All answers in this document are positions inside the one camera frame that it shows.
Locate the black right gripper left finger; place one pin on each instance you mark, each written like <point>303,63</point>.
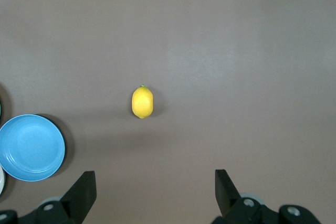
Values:
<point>71,203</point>

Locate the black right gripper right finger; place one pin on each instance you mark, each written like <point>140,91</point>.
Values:
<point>236,208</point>

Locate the blue plate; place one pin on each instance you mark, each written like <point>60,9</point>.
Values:
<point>31,148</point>

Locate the yellow lemon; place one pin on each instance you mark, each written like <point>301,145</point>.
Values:
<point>142,102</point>

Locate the beige plate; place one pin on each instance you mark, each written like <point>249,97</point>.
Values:
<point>1,182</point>

